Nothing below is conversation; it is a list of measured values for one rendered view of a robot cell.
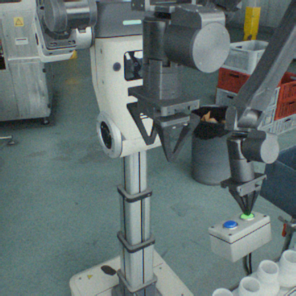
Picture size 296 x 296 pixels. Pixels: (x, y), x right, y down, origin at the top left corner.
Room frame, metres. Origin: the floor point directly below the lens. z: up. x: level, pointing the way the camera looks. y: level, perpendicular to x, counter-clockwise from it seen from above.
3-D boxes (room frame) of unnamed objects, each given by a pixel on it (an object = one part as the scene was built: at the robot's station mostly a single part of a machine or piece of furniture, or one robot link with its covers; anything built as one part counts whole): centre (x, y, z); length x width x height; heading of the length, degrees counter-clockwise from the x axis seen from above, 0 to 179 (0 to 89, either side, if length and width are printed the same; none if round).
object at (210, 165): (2.50, -0.59, 0.32); 0.45 x 0.45 x 0.64
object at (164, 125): (0.43, -0.03, 1.44); 0.07 x 0.07 x 0.09; 32
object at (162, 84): (0.44, -0.02, 1.51); 0.10 x 0.07 x 0.07; 32
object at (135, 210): (0.98, 0.05, 0.74); 0.11 x 0.11 x 0.40; 31
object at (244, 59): (3.20, -1.08, 1.00); 0.61 x 0.41 x 0.22; 129
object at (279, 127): (3.65, -1.62, 0.11); 0.61 x 0.41 x 0.22; 124
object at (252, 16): (10.51, -3.34, 0.55); 0.40 x 0.40 x 1.10; 32
